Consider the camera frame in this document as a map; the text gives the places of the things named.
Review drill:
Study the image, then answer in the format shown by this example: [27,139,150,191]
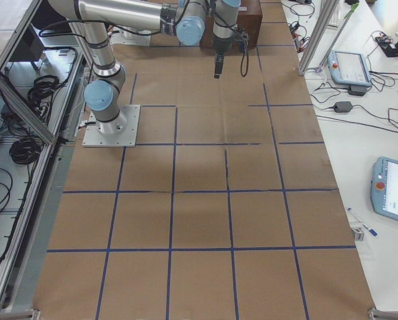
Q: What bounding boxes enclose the black power adapter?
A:
[333,101,353,113]

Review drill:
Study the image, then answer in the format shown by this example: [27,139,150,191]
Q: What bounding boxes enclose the dark wooden drawer cabinet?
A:
[199,0,263,49]

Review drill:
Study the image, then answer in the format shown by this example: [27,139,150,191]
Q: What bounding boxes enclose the black coiled cable bundle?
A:
[9,135,41,167]

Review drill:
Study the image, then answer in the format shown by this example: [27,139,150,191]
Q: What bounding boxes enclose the near blue teach pendant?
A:
[371,157,398,221]

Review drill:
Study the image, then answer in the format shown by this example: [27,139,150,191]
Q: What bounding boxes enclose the far blue teach pendant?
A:
[327,50,372,87]

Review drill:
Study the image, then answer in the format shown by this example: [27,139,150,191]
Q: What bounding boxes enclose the small grey binder clip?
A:
[351,227,365,241]

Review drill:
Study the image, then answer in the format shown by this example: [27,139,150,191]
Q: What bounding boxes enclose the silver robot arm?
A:
[49,1,249,138]

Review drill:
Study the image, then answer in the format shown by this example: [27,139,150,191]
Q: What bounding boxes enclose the aluminium frame post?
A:
[297,0,338,76]

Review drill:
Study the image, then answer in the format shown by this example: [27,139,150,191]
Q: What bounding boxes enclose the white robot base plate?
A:
[82,105,141,147]

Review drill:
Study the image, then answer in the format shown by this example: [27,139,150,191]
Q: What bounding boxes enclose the blue teach pendant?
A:
[327,50,372,87]
[371,157,398,221]

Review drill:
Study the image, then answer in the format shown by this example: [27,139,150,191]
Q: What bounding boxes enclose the blue white pen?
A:
[347,207,378,237]

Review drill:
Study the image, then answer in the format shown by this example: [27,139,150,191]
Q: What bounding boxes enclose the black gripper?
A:
[213,25,249,79]

